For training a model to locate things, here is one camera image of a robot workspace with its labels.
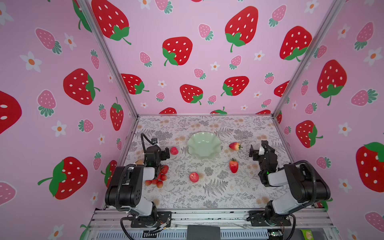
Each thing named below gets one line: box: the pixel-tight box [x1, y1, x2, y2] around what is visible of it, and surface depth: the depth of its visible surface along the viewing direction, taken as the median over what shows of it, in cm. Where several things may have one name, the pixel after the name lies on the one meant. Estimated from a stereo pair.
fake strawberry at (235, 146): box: [229, 142, 243, 151], surface depth 100 cm
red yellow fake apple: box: [189, 172, 200, 183], surface depth 87 cm
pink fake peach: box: [170, 146, 179, 155], surface depth 98 cm
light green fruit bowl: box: [187, 131, 222, 160], surface depth 102 cm
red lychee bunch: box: [145, 165, 169, 189], surface depth 87 cm
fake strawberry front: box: [229, 158, 239, 174], surface depth 92 cm
